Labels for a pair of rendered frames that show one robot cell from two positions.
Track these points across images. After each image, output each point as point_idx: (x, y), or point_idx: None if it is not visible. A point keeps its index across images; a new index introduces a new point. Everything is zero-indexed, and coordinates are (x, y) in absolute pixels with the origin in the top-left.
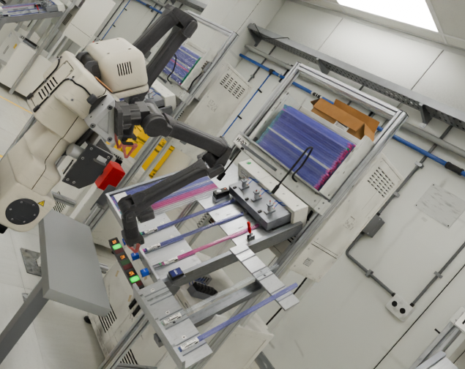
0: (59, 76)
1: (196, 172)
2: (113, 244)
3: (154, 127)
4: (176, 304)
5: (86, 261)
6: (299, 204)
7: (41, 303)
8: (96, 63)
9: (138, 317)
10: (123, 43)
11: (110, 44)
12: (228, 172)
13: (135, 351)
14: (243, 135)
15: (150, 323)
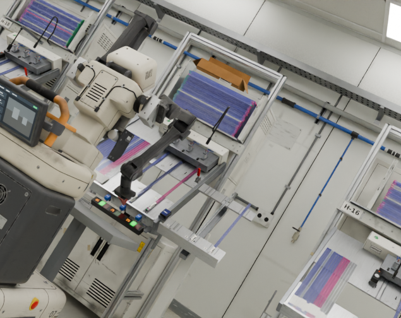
0: (104, 82)
1: (173, 137)
2: (97, 202)
3: (174, 113)
4: (189, 231)
5: (97, 217)
6: (222, 149)
7: (65, 257)
8: (131, 72)
9: (142, 250)
10: (136, 53)
11: (127, 54)
12: (149, 129)
13: (111, 285)
14: (156, 96)
15: (120, 261)
